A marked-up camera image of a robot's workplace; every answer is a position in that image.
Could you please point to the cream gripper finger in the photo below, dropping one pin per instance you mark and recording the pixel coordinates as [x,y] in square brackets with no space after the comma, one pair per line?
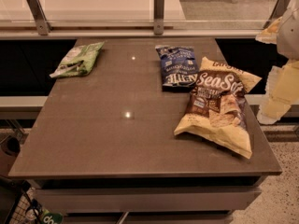
[281,92]
[269,34]

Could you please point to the brown sea salt chip bag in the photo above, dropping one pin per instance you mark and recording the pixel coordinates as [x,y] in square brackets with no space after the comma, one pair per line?
[216,108]

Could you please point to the blue kettle chip bag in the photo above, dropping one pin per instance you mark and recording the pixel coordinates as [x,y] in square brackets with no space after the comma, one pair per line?
[179,69]

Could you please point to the green jalapeno chip bag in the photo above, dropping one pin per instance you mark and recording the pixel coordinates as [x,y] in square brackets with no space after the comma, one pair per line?
[78,62]

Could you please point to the grey table drawer unit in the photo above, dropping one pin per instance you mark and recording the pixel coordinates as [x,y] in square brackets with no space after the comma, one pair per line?
[177,205]

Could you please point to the glass railing panel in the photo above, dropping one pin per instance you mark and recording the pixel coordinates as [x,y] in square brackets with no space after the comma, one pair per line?
[180,14]

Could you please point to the dark round floor object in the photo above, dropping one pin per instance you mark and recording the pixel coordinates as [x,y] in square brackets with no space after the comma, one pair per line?
[11,146]

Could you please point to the right metal railing bracket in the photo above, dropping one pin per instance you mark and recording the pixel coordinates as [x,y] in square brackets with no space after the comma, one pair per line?
[278,10]

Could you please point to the metal railing bracket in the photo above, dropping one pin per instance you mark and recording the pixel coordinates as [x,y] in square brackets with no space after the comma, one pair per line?
[278,10]
[158,17]
[42,25]

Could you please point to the middle metal railing bracket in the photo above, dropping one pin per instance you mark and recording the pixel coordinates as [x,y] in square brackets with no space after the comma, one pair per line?
[158,17]

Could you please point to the left metal railing bracket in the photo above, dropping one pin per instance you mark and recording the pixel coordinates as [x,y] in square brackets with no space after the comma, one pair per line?
[42,25]

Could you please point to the wire basket with green package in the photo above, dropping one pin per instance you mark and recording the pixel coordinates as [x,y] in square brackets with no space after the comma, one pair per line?
[28,210]

